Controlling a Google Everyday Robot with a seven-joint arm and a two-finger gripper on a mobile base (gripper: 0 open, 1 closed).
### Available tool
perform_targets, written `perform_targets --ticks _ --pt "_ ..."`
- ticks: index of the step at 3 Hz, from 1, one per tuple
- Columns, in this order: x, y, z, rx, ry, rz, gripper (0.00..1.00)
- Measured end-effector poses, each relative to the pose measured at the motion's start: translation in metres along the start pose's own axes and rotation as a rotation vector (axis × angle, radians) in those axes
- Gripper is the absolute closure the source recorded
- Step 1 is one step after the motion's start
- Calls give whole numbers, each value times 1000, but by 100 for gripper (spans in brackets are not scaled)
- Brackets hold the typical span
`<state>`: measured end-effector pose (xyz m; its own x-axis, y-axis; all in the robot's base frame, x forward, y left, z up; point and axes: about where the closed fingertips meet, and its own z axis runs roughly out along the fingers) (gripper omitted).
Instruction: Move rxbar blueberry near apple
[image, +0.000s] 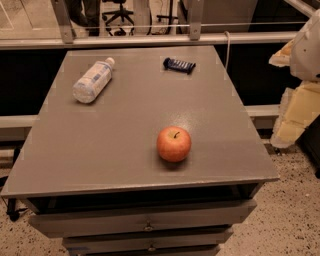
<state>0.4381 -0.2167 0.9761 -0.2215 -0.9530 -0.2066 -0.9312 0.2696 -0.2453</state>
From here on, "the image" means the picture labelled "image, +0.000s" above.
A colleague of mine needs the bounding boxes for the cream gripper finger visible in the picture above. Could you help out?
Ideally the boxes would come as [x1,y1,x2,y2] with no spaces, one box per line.
[269,41,293,67]
[270,81,320,148]

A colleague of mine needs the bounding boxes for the grey drawer cabinet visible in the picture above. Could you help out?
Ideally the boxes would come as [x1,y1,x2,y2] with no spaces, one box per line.
[2,46,278,256]

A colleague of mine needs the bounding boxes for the person's legs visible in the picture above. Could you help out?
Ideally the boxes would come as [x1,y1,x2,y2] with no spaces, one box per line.
[65,0,100,37]

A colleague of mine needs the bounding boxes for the white hanging cable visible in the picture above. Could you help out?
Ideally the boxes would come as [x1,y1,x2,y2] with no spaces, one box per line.
[223,30,232,72]

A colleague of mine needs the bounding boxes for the black office chair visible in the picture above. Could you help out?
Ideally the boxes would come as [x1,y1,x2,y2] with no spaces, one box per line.
[101,0,134,36]

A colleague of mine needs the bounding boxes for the blue rxbar blueberry wrapper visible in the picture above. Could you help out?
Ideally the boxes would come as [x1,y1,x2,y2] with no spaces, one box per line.
[163,58,196,74]

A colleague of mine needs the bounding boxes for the metal railing frame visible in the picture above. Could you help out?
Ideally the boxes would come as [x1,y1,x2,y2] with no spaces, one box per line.
[0,0,320,51]

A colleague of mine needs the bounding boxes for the red apple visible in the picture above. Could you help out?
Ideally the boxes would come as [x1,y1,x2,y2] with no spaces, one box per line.
[156,126,192,162]

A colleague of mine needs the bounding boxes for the clear plastic water bottle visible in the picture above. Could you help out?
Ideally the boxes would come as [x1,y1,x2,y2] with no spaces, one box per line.
[73,57,115,104]

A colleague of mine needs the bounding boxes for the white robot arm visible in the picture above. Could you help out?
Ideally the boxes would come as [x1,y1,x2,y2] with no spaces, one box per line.
[269,10,320,148]

